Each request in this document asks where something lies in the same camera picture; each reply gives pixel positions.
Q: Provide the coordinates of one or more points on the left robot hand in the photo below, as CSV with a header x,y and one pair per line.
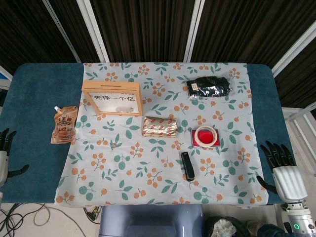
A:
x,y
3,168

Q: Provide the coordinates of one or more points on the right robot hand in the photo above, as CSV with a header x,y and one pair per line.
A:
x,y
290,181

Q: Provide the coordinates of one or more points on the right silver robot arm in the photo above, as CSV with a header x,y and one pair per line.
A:
x,y
297,217

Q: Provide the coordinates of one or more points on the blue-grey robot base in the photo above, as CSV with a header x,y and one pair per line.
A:
x,y
150,222

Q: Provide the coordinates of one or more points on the person's leg with shoe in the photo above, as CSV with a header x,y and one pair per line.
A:
x,y
266,233

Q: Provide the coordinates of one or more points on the white metal rack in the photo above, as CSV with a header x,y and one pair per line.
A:
x,y
300,112

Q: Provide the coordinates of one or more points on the brown spouted sauce pouch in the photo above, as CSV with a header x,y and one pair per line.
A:
x,y
64,126

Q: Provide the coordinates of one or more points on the teal table cover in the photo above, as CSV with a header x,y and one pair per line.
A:
x,y
37,98

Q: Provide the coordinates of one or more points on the black-bagged trash bin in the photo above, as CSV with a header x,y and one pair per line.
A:
x,y
223,227

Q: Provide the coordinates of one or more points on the white and blue board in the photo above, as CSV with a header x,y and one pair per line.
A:
x,y
3,75

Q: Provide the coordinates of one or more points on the red ink pad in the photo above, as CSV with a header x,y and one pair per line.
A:
x,y
205,137

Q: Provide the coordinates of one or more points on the black stapler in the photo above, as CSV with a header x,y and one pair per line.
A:
x,y
188,166

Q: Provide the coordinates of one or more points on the beige masking tape roll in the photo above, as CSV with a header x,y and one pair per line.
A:
x,y
196,135

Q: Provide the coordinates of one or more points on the black item in plastic bag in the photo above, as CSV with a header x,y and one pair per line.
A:
x,y
209,87

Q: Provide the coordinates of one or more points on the gold foil wrapped package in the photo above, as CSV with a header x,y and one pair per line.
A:
x,y
159,126

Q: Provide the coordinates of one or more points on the floral tablecloth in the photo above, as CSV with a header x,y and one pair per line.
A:
x,y
148,168

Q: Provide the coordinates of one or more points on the wooden coin box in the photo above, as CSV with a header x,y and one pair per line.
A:
x,y
111,87

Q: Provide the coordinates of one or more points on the thin white partition post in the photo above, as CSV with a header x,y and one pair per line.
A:
x,y
61,32

